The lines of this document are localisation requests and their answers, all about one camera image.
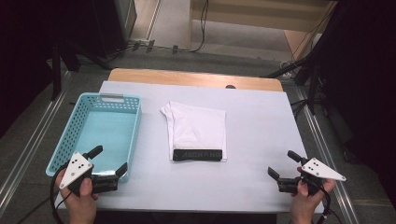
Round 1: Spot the white table mat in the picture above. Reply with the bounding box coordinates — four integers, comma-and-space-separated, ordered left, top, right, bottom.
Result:
54, 80, 325, 214

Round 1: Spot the person's right hand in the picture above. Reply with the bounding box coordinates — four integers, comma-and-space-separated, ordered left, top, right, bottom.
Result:
290, 167, 337, 216

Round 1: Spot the person's left hand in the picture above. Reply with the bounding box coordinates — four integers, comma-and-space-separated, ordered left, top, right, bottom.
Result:
55, 170, 99, 215

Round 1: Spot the black metal stand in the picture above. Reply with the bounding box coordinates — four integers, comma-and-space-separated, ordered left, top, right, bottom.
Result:
50, 36, 113, 101
262, 0, 344, 116

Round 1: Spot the wooden step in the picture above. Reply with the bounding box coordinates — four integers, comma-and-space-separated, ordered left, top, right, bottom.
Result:
190, 0, 339, 33

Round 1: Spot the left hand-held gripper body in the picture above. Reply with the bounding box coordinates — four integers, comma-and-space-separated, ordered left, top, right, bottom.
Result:
59, 151, 120, 197

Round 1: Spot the black curtain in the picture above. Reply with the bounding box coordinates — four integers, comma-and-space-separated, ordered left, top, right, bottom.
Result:
320, 0, 396, 206
0, 0, 106, 138

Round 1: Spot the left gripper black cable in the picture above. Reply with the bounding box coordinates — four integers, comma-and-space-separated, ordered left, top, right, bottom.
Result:
49, 161, 74, 224

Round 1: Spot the dark cabinet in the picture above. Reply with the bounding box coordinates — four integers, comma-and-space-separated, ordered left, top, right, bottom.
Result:
102, 0, 138, 59

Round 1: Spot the wooden table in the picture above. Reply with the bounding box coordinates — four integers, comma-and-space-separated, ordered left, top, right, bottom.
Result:
106, 68, 284, 92

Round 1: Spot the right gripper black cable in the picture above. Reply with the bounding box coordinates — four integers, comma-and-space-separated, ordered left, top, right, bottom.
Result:
311, 180, 344, 224

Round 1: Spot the black hanging cable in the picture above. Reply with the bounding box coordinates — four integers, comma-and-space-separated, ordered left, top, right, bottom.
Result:
186, 0, 210, 53

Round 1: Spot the light blue plastic basket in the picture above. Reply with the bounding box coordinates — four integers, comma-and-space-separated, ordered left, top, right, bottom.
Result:
45, 91, 143, 184

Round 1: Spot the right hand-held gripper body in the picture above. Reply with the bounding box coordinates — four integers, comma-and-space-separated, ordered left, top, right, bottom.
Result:
277, 157, 347, 196

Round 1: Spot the white shorts black waistband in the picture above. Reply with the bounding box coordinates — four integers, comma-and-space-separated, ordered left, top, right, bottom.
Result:
160, 101, 228, 162

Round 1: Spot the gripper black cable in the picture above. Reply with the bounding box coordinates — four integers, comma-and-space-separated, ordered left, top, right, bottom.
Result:
49, 161, 74, 224
311, 180, 344, 224

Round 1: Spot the metal floor rail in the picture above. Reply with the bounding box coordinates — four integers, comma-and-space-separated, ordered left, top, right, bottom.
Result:
0, 70, 73, 216
295, 85, 361, 224

